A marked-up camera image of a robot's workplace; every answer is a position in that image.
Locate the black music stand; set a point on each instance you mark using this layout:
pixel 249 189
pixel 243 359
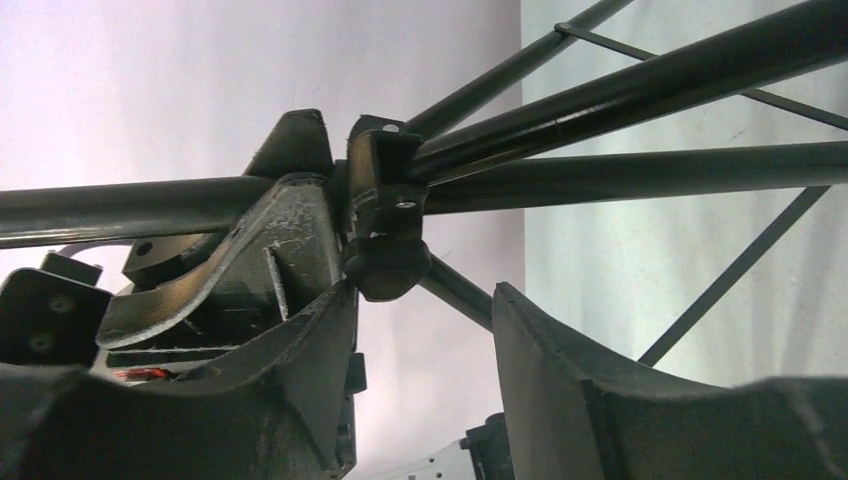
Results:
pixel 396 172

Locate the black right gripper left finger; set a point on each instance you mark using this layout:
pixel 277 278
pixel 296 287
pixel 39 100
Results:
pixel 276 407

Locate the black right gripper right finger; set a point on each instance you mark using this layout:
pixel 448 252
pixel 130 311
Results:
pixel 576 409

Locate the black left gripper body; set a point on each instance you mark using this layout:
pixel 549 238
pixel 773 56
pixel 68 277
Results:
pixel 51 314

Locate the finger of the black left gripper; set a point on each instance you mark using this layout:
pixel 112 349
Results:
pixel 280 255
pixel 298 143

